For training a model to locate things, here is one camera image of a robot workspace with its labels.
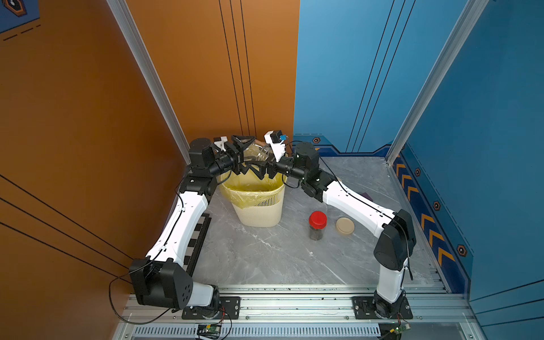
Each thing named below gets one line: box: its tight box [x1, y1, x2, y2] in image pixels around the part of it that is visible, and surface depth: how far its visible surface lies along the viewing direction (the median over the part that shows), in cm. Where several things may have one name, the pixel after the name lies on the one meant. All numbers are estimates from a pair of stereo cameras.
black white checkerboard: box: [182, 213, 212, 277], surface depth 87 cm
